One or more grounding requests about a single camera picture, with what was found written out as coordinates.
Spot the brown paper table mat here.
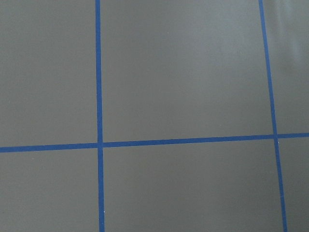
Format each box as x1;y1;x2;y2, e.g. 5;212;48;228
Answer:
0;0;309;232

